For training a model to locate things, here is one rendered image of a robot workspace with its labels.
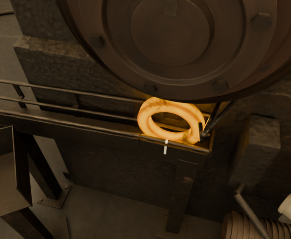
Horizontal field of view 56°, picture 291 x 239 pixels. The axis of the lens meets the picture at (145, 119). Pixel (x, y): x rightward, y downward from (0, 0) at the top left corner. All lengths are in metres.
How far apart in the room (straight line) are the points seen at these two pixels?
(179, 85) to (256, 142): 0.30
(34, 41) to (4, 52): 1.60
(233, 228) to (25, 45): 0.79
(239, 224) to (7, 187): 0.68
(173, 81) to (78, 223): 1.08
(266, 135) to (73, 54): 0.54
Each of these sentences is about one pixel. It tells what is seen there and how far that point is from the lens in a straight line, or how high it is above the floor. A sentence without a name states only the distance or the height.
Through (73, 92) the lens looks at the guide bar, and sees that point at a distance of 0.87.
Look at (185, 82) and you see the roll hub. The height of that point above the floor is 1.02.
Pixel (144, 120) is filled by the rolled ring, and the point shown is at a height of 0.76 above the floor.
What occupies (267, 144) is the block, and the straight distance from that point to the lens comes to 0.72.
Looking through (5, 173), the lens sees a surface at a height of 0.60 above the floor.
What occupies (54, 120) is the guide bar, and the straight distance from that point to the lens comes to 0.88.
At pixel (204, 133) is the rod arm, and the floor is 0.91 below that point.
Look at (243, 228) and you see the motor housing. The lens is 0.90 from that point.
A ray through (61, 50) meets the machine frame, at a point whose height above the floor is 0.87.
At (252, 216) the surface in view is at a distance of 0.86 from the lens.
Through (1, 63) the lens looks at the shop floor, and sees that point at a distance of 2.38.
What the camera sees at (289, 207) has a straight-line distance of 0.79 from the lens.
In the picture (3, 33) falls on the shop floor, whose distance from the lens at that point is 2.71.
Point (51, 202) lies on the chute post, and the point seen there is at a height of 0.01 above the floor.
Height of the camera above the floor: 1.34
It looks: 51 degrees down
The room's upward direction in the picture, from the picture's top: straight up
